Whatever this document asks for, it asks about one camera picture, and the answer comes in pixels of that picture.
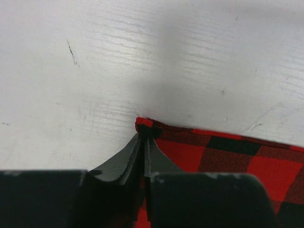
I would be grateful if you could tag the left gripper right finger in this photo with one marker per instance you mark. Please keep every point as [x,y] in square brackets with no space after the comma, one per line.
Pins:
[178,199]

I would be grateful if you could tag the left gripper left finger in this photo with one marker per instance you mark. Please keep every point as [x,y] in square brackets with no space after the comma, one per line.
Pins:
[105,197]

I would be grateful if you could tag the red black plaid shirt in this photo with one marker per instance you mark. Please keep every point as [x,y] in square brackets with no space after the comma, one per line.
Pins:
[279,166]

